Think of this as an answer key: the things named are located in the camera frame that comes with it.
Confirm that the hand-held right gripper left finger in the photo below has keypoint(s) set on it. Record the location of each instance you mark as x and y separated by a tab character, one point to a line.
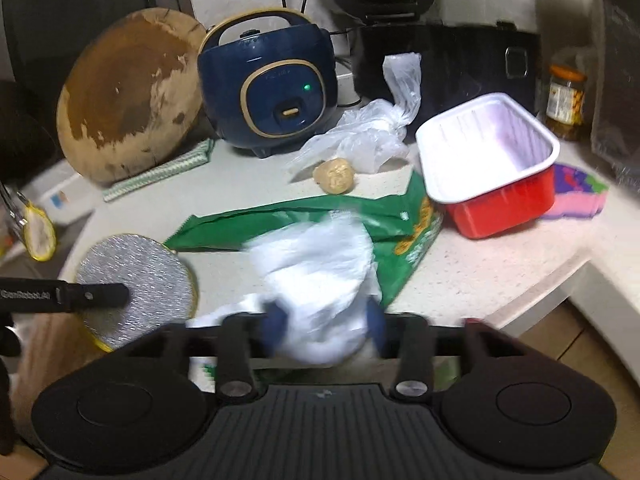
277	330

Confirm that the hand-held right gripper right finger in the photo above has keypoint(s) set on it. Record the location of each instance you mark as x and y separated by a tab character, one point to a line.
376	327

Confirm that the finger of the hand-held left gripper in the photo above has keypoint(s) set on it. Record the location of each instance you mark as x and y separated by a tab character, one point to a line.
100	294

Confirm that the silver yellow scouring pad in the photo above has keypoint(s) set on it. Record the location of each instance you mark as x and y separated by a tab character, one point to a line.
150	270

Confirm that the white plastic wrapper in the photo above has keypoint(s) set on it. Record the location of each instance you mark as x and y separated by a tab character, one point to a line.
315	280

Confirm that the beige lump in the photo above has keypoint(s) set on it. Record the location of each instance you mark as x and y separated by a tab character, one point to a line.
334	175

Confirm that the clear plastic bag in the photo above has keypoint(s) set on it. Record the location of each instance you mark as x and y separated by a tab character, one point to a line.
360	135

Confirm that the yellow sink strainer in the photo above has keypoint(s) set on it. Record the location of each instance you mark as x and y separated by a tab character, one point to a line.
40	235

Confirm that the orange striped cloth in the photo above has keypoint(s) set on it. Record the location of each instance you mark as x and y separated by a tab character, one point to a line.
55	350

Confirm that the kitchen sink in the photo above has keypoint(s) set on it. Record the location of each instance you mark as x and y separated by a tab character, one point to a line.
70	225

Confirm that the green white dishcloth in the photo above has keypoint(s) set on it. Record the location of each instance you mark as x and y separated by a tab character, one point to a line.
150	177

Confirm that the red white plastic tray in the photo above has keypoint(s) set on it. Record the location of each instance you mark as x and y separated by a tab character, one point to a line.
490	210

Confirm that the round wooden cutting board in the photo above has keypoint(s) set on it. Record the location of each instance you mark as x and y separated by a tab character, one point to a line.
125	95

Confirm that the purple pink eggplant sponge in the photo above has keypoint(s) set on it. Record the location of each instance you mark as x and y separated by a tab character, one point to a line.
575	195

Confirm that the blue rice cooker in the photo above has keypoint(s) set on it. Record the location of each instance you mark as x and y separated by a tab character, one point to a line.
265	70

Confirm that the black rice cooker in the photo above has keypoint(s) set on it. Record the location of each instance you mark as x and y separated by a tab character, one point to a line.
450	60

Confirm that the glass sauce jar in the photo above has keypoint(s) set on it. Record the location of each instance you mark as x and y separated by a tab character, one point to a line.
565	105

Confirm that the black microwave in plastic wrap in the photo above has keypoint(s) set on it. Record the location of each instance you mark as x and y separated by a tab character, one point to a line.
620	60

